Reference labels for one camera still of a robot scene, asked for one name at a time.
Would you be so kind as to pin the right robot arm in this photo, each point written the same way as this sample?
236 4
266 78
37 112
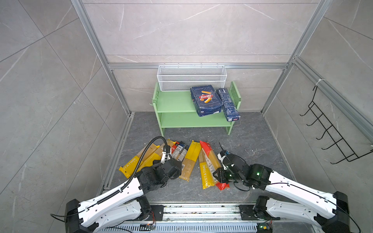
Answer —
324 210

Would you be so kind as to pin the white wire mesh basket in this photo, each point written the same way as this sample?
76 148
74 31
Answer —
184 77

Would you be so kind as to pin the yellow Pastatime spaghetti bag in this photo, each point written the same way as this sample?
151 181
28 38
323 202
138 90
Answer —
206 176

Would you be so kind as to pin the black wire hook rack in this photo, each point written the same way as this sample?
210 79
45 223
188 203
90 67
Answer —
330 129

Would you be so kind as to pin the long blue spaghetti box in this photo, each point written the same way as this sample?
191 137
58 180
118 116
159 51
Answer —
228 107

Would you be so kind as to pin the clear black label pasta bag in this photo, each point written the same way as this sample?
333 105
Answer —
183 151

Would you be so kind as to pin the blue Barilla rigatoni box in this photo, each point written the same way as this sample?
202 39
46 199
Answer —
206 100

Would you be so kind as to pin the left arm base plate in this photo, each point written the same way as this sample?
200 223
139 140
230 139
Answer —
157 212

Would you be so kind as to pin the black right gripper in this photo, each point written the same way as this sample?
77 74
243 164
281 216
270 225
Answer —
219 173

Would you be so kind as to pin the red spaghetti bag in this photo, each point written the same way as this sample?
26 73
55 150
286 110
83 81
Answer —
213 163
175 150

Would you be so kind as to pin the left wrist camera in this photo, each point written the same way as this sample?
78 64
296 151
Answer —
166 154

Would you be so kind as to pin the yellow pasta bag far left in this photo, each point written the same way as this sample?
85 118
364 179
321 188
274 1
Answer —
129 168

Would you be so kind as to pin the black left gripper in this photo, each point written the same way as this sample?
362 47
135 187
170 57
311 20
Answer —
157 166

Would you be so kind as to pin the yellow pasta bag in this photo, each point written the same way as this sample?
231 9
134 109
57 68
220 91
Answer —
129 168
153 154

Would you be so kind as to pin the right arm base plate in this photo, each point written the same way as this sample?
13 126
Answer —
254 212

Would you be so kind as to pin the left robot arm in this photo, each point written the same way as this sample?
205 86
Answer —
122 203

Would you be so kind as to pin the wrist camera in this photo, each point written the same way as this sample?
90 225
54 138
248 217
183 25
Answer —
166 154
224 160

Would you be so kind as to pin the green metal shelf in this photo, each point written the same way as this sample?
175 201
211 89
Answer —
175 109

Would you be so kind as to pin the yellow top brown spaghetti bag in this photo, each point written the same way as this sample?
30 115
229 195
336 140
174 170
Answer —
190 159

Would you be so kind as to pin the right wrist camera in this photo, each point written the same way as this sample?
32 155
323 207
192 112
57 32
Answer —
224 160

